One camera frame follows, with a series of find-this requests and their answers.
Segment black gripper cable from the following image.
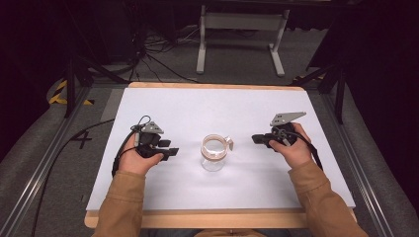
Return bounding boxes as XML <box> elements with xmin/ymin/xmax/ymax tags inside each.
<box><xmin>111</xmin><ymin>115</ymin><xmax>153</xmax><ymax>178</ymax></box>
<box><xmin>286</xmin><ymin>129</ymin><xmax>324</xmax><ymax>172</ymax></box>

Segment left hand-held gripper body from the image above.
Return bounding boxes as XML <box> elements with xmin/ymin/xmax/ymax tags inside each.
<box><xmin>130</xmin><ymin>119</ymin><xmax>165</xmax><ymax>159</ymax></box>

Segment black tripod stand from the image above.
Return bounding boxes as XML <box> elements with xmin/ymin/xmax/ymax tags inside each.
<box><xmin>63</xmin><ymin>53</ymin><xmax>130</xmax><ymax>119</ymax></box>
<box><xmin>289</xmin><ymin>62</ymin><xmax>348</xmax><ymax>125</ymax></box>

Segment metal floor rail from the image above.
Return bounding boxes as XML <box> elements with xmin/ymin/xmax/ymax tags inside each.
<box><xmin>322</xmin><ymin>93</ymin><xmax>397</xmax><ymax>237</ymax></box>
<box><xmin>0</xmin><ymin>86</ymin><xmax>91</xmax><ymax>237</ymax></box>

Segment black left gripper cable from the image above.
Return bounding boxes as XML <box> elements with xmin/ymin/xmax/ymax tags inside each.
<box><xmin>111</xmin><ymin>115</ymin><xmax>153</xmax><ymax>178</ymax></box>

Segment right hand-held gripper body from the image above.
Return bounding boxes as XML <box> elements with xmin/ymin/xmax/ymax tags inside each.
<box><xmin>269</xmin><ymin>111</ymin><xmax>307</xmax><ymax>147</ymax></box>

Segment person's right hand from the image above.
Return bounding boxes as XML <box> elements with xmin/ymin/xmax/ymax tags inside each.
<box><xmin>268</xmin><ymin>122</ymin><xmax>314</xmax><ymax>171</ymax></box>

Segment clear glass jar tan collar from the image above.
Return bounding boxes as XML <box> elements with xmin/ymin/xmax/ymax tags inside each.
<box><xmin>200</xmin><ymin>132</ymin><xmax>235</xmax><ymax>173</ymax></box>

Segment white metal stand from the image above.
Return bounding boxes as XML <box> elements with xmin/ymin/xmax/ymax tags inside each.
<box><xmin>196</xmin><ymin>4</ymin><xmax>292</xmax><ymax>78</ymax></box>

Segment yellow black hazard tape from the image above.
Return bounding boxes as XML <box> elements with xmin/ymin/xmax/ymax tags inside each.
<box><xmin>48</xmin><ymin>79</ymin><xmax>96</xmax><ymax>107</ymax></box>

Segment black floor cables bundle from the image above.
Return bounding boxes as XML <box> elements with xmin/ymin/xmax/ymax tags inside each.
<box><xmin>129</xmin><ymin>24</ymin><xmax>203</xmax><ymax>85</ymax></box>

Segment white table sheet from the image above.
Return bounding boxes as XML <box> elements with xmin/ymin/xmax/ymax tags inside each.
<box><xmin>85</xmin><ymin>86</ymin><xmax>357</xmax><ymax>212</ymax></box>

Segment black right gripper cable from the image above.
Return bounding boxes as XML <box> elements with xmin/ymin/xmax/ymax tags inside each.
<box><xmin>286</xmin><ymin>129</ymin><xmax>324</xmax><ymax>172</ymax></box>

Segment person's left hand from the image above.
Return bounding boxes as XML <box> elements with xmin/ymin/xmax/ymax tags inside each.
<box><xmin>118</xmin><ymin>132</ymin><xmax>165</xmax><ymax>176</ymax></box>

